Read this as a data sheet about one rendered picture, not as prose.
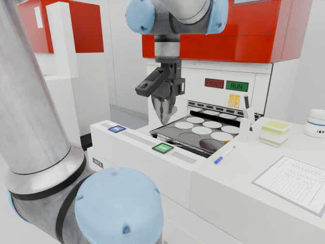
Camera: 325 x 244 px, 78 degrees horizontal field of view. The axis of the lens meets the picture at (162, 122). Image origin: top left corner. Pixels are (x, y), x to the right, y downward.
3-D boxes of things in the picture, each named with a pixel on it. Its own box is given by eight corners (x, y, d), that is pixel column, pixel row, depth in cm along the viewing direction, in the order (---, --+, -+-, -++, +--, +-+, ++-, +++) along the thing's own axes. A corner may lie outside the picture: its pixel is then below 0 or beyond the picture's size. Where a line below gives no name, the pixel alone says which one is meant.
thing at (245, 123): (242, 135, 79) (247, 102, 74) (252, 138, 76) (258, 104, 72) (236, 140, 75) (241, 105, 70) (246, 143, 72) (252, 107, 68)
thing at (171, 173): (110, 145, 102) (107, 119, 98) (205, 194, 68) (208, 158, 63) (93, 152, 96) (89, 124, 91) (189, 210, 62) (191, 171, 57)
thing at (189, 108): (187, 118, 133) (188, 104, 129) (257, 137, 105) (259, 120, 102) (185, 119, 131) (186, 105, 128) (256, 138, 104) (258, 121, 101)
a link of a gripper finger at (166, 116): (179, 123, 68) (180, 96, 65) (169, 128, 64) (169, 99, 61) (172, 121, 70) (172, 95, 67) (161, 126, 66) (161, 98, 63)
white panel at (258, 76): (150, 111, 158) (149, 57, 144) (259, 141, 107) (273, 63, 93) (147, 112, 155) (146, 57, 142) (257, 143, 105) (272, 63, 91)
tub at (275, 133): (266, 135, 78) (270, 119, 76) (288, 142, 73) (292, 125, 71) (257, 141, 74) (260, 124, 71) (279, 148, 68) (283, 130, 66)
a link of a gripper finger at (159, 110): (172, 121, 70) (172, 95, 67) (161, 126, 66) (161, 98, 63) (165, 119, 72) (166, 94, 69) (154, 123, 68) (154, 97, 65)
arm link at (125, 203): (135, 319, 25) (129, 242, 20) (63, 266, 31) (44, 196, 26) (175, 240, 35) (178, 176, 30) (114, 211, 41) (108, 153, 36)
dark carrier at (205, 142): (192, 115, 124) (192, 114, 123) (248, 129, 102) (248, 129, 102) (153, 132, 100) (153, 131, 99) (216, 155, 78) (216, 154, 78)
